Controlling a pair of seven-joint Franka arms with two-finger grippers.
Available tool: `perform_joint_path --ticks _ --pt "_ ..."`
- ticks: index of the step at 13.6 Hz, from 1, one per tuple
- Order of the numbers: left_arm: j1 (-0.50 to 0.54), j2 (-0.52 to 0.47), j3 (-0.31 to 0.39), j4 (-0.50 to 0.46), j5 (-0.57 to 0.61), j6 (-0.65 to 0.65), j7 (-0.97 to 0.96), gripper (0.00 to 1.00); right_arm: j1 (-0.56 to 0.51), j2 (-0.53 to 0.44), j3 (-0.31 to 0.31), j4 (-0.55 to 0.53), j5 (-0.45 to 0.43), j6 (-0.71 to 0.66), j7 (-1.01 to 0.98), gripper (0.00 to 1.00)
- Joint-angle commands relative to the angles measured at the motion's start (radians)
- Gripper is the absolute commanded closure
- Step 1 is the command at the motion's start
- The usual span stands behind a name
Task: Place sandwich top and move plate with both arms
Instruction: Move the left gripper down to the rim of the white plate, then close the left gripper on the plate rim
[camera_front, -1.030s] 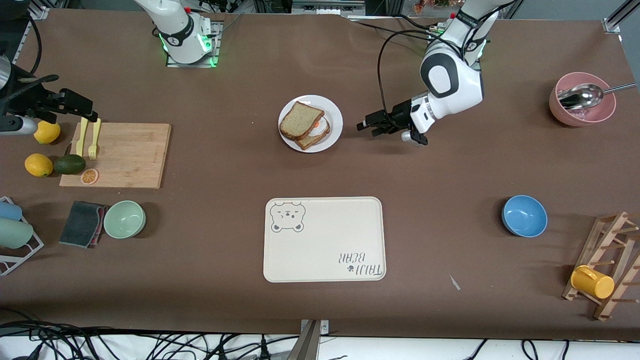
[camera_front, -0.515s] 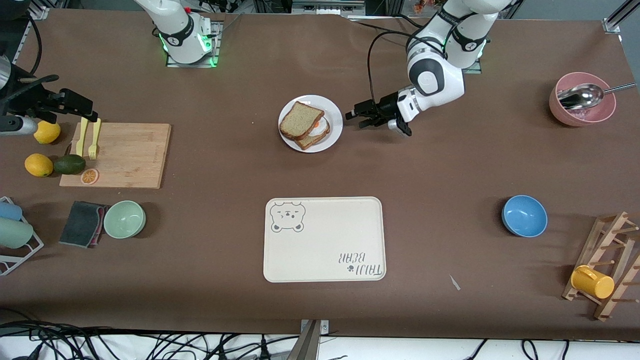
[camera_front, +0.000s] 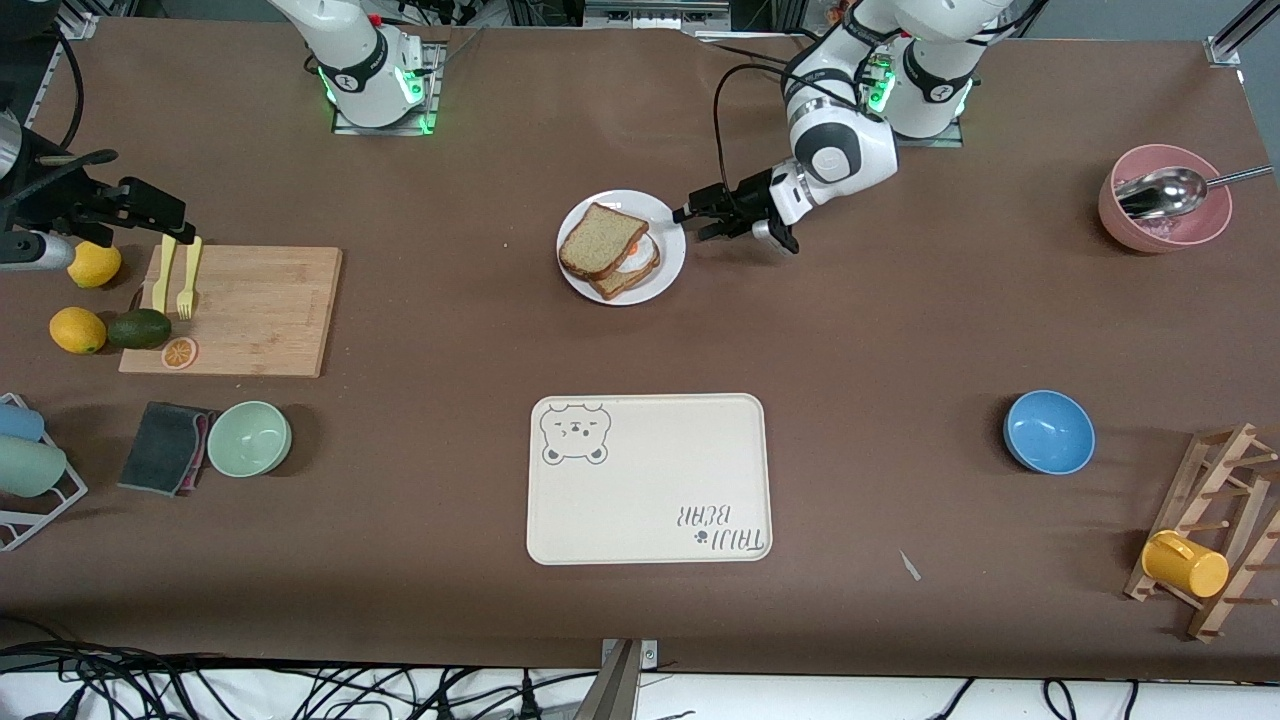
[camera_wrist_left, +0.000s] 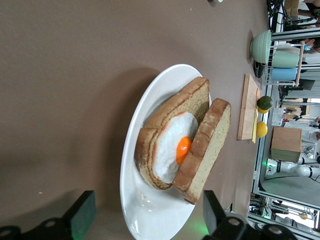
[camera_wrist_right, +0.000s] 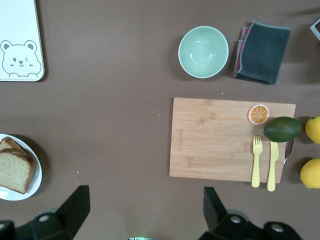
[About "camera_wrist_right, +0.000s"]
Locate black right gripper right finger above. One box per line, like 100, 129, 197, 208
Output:
199, 186, 303, 240

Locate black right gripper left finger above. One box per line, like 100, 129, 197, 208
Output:
0, 184, 91, 240

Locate white round plate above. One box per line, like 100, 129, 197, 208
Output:
0, 133, 43, 201

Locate plain bread slice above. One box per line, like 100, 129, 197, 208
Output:
0, 147, 38, 195

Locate yellow plastic fork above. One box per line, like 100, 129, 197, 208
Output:
251, 135, 263, 188

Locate wooden cutting board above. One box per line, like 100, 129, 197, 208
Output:
169, 97, 297, 183

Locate yellow plastic knife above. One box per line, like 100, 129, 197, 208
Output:
266, 141, 280, 193

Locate bread slice under egg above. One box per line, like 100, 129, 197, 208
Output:
0, 136, 29, 156

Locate orange slice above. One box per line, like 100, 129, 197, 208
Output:
247, 103, 271, 125

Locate yellow lemon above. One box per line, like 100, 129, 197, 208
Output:
304, 115, 320, 146
299, 157, 320, 189

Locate green avocado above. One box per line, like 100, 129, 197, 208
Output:
263, 116, 302, 143

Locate pale green bowl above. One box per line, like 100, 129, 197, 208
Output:
177, 25, 230, 79

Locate dark grey folded cloth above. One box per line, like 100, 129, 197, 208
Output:
233, 19, 291, 85

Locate cream tray with bear print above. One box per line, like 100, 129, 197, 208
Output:
0, 0, 45, 83

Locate white wire rack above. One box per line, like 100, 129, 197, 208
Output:
309, 17, 320, 41

